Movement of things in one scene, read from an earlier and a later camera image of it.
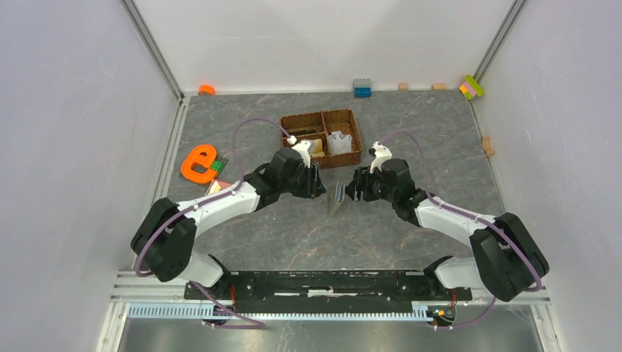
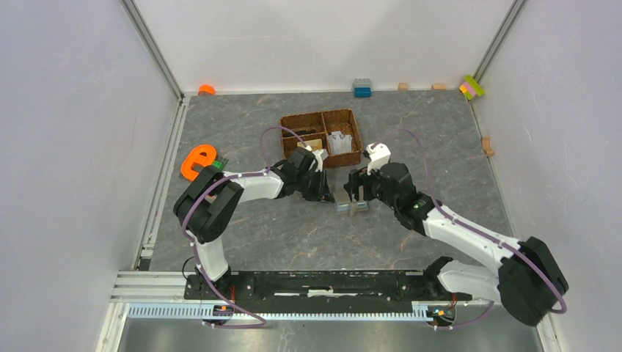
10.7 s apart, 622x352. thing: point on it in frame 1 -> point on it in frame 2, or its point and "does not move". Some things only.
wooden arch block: (486, 143) does not move
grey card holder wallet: (337, 198) -> (347, 207)
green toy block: (217, 165) does not move
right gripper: (361, 182) does not move
